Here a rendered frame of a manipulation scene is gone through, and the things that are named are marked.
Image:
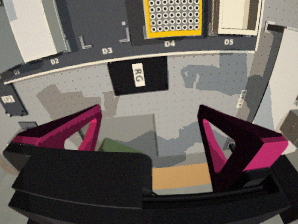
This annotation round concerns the yellow tip rack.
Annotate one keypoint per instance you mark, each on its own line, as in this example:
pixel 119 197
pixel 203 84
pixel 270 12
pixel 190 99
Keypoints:
pixel 169 18

